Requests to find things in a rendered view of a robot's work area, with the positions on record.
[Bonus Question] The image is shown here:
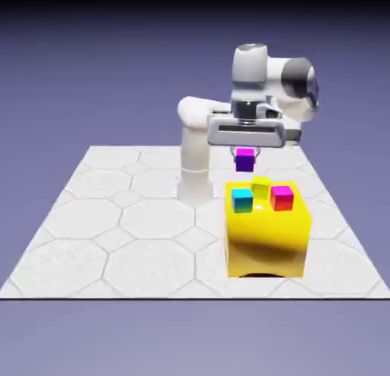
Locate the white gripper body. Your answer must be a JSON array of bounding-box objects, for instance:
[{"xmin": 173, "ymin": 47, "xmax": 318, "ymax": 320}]
[{"xmin": 206, "ymin": 114, "xmax": 286, "ymax": 149}]

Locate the small purple cube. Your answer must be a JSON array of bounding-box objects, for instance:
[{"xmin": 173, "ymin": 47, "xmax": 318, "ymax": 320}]
[{"xmin": 235, "ymin": 147, "xmax": 256, "ymax": 173}]

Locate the small yellow cube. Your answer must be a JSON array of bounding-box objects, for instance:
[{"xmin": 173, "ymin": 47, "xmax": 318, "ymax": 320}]
[{"xmin": 251, "ymin": 175, "xmax": 272, "ymax": 202}]

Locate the small cyan cube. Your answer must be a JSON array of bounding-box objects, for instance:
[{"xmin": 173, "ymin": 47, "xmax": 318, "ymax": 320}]
[{"xmin": 231, "ymin": 188, "xmax": 254, "ymax": 214}]

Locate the small red cube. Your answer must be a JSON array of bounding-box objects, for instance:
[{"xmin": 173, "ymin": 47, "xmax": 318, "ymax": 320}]
[{"xmin": 269, "ymin": 185, "xmax": 295, "ymax": 212}]

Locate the large yellow box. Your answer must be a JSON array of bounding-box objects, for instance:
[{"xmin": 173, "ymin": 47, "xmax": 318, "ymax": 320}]
[{"xmin": 224, "ymin": 181, "xmax": 313, "ymax": 278}]

